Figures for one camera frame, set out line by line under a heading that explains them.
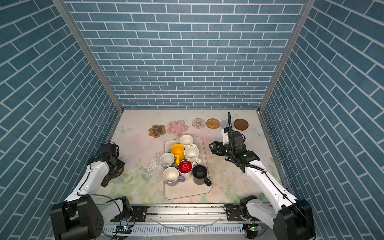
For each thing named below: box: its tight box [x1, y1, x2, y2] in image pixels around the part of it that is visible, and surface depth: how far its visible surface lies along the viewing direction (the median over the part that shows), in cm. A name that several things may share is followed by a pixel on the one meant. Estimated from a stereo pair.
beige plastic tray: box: [163, 137, 212, 200], surface depth 84 cm
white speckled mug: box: [184, 145, 202, 165], surface depth 90 cm
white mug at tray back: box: [180, 134, 198, 149], surface depth 93 cm
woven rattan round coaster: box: [206, 118, 221, 130], surface depth 114 cm
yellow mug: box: [171, 143, 185, 166], surface depth 88 cm
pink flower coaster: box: [167, 120, 189, 137], surface depth 111 cm
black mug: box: [192, 165, 212, 187], surface depth 83 cm
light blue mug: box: [159, 149, 175, 170], surface depth 86 cm
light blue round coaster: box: [220, 119, 234, 129], surface depth 114 cm
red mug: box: [177, 159, 198, 181], surface depth 84 cm
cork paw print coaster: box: [148, 124, 166, 138], surface depth 110 cm
